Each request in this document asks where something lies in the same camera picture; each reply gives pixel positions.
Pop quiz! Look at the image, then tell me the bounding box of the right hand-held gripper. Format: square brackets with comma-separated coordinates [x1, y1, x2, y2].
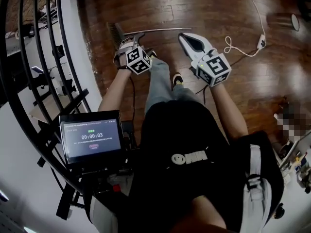
[178, 32, 232, 88]

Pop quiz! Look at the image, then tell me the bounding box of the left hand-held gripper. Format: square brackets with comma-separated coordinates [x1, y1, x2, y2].
[118, 32, 153, 76]

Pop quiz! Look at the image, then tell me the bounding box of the broom with metal handle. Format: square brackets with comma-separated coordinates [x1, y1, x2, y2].
[106, 22, 192, 43]

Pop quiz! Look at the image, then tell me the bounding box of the person's right forearm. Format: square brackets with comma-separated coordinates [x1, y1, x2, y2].
[209, 83, 250, 139]

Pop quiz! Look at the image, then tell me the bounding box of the person's left forearm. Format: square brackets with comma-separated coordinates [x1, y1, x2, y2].
[97, 67, 133, 113]

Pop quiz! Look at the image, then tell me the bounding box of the dark wooden floor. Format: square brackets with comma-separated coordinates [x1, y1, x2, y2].
[77, 0, 311, 156]

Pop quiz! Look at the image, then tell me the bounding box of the person's left hand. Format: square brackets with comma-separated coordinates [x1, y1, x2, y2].
[113, 52, 128, 69]

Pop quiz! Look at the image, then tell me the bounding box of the person's right shoe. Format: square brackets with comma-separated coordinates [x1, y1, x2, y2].
[172, 72, 183, 86]

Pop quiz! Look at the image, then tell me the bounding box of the person's left jeans leg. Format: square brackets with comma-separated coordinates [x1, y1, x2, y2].
[144, 57, 172, 117]

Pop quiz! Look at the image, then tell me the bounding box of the person's jeans leg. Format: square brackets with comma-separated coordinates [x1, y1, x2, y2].
[170, 83, 204, 105]
[144, 57, 172, 117]

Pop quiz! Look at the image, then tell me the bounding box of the person's right jeans leg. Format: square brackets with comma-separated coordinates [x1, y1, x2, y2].
[170, 83, 204, 105]

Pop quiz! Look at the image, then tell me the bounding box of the black metal railing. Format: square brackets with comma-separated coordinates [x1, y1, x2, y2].
[0, 0, 91, 221]

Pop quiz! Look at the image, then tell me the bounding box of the black monitor screen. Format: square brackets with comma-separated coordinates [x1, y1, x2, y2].
[58, 109, 125, 170]

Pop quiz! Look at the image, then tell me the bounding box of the black printed t-shirt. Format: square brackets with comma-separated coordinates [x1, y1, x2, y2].
[116, 100, 285, 233]

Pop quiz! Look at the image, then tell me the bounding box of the cluttered white desk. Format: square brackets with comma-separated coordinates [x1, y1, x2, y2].
[278, 132, 311, 194]

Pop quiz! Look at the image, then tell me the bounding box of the looped white cable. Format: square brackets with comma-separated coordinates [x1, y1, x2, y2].
[223, 36, 262, 58]

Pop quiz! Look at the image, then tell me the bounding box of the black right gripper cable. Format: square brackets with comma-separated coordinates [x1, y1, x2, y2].
[195, 85, 210, 105]

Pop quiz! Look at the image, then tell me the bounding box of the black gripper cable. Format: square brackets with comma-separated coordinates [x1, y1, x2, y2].
[195, 85, 210, 105]
[128, 76, 136, 128]

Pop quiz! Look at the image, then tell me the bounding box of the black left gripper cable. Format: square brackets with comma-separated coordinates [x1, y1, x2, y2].
[128, 76, 136, 128]

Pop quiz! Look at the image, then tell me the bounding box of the white power cable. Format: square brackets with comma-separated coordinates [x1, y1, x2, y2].
[247, 0, 266, 36]

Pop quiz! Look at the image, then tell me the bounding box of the white right shoulder strap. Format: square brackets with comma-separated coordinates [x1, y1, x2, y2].
[242, 143, 273, 233]

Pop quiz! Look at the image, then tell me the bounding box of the white shoulder strap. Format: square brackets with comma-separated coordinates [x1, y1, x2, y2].
[242, 143, 273, 233]
[91, 197, 120, 233]

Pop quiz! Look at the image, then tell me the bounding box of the white left shoulder strap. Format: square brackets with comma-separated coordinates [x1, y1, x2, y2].
[91, 197, 120, 233]

